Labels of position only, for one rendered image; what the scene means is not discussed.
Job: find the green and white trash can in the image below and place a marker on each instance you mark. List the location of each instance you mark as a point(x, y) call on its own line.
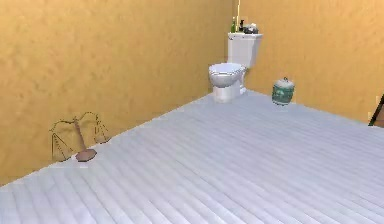
point(283, 93)

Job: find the white toilet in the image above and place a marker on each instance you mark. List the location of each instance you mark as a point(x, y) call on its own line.
point(244, 46)

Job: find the green bottle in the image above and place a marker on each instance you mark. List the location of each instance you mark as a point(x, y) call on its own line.
point(233, 26)

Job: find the black soap dispenser bottle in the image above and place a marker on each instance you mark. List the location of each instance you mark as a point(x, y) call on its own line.
point(241, 26)

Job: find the dark grey cloth heap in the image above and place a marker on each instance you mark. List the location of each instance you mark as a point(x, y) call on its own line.
point(251, 29)

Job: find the brown balance scale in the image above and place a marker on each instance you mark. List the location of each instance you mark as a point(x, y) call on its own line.
point(80, 135)

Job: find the black slanted stand leg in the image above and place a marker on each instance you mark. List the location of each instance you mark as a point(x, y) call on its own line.
point(377, 114)

